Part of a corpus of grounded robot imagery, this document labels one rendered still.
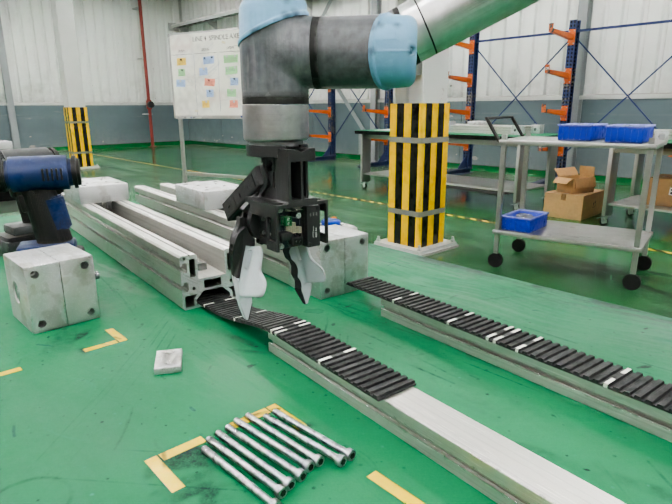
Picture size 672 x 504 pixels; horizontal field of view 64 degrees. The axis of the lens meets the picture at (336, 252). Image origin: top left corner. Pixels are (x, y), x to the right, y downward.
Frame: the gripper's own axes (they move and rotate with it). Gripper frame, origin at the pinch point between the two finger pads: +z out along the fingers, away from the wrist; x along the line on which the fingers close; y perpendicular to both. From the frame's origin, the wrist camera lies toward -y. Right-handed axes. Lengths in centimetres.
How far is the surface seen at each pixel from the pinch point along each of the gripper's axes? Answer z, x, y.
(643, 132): -9, 296, -85
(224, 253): -2.1, 2.3, -18.3
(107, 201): -3, 1, -75
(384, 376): 2.2, 0.5, 20.3
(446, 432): 2.6, -1.5, 30.2
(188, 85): -50, 244, -598
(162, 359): 4.8, -13.9, -2.7
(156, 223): -1.9, 2.3, -48.1
